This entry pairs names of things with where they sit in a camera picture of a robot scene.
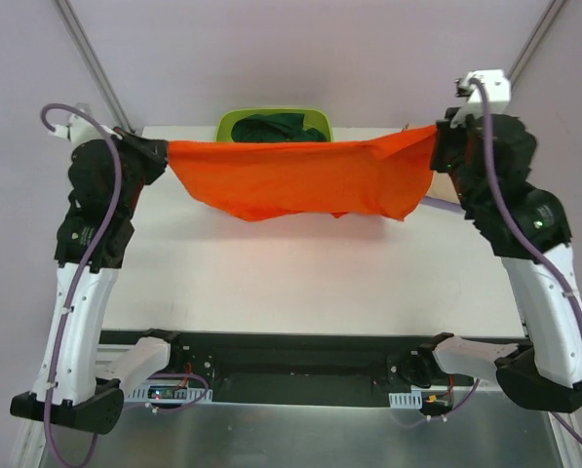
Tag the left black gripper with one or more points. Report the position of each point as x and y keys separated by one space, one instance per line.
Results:
x=144 y=153

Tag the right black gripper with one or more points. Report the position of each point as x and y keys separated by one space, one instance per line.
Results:
x=446 y=141

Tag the orange t shirt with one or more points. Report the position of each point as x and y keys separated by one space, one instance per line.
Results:
x=386 y=176

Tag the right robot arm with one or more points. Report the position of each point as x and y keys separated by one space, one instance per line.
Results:
x=528 y=231

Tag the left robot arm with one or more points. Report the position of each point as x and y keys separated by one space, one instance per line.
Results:
x=91 y=246

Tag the beige folded t shirt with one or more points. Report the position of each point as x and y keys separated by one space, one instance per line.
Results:
x=441 y=187

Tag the dark green t shirt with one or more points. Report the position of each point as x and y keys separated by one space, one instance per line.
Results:
x=275 y=128

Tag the green plastic bin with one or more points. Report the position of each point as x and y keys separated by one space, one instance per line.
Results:
x=313 y=118

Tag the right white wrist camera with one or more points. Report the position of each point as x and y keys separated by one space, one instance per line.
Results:
x=496 y=86

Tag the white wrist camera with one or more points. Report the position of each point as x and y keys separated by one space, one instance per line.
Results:
x=77 y=130
x=496 y=86

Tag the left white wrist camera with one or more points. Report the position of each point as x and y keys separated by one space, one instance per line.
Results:
x=77 y=130

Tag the right aluminium frame post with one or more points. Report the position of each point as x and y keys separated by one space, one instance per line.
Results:
x=549 y=17

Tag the aluminium frame post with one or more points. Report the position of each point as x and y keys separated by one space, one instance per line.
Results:
x=89 y=56
x=549 y=17

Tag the left aluminium frame post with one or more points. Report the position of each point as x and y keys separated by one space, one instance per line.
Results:
x=89 y=56

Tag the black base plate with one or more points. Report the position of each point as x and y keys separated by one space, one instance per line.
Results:
x=295 y=369

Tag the left white cable duct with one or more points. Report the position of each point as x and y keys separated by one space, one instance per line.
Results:
x=168 y=394

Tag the white cable duct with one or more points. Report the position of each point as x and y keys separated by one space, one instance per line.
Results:
x=168 y=394
x=412 y=400

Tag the right white cable duct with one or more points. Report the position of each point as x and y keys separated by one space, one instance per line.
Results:
x=412 y=400

